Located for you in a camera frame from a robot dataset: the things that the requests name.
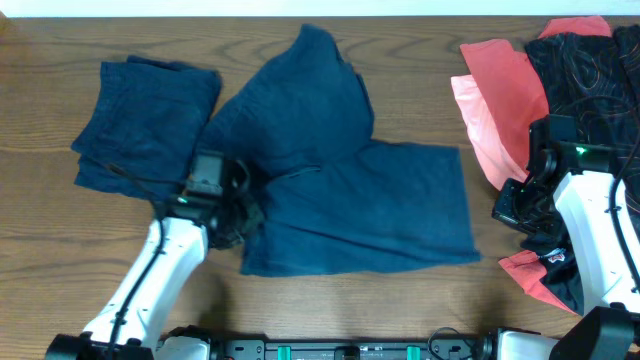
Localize navy shorts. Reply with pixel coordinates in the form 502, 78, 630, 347
198, 25, 480, 277
71, 55, 221, 200

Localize black patterned shorts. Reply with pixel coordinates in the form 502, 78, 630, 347
519, 24, 640, 316

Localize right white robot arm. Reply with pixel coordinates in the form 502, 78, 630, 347
478, 141, 639, 359

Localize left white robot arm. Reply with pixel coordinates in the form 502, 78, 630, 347
45, 194, 264, 360

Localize folded navy shorts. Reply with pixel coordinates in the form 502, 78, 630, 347
71, 55, 221, 200

